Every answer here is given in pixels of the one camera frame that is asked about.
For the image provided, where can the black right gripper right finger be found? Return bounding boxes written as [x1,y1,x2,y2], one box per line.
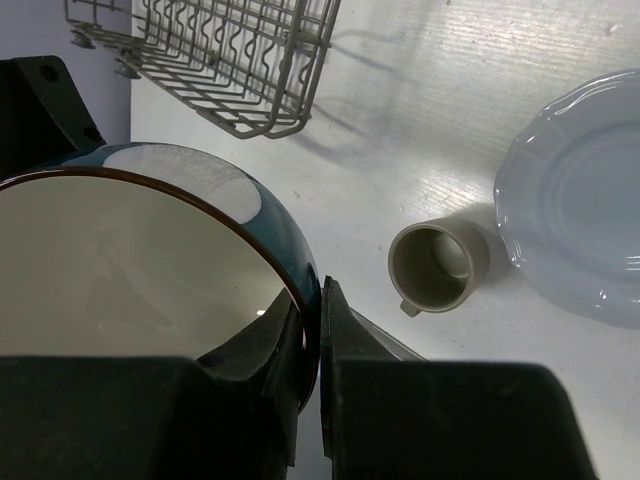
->
[320,279,596,479]

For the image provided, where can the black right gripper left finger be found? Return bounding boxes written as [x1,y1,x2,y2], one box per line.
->
[1,293,320,479]

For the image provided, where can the beige ceramic mug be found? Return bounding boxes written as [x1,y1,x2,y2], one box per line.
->
[387,217,490,317]

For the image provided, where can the teal and cream bowl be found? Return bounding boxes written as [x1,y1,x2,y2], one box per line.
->
[1,142,321,400]

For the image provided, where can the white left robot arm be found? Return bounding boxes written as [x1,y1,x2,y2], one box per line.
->
[1,56,105,179]

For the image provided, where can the light blue scalloped plate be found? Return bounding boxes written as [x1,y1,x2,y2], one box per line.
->
[493,69,639,329]

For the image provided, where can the grey wire dish rack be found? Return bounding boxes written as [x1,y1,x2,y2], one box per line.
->
[63,0,340,139]

